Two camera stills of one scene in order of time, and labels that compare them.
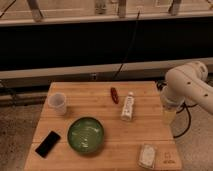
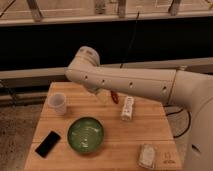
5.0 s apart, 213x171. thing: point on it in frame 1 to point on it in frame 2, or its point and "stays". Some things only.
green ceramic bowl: (85, 135) stays
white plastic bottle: (128, 107) stays
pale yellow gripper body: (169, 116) to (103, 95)
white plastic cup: (57, 103) stays
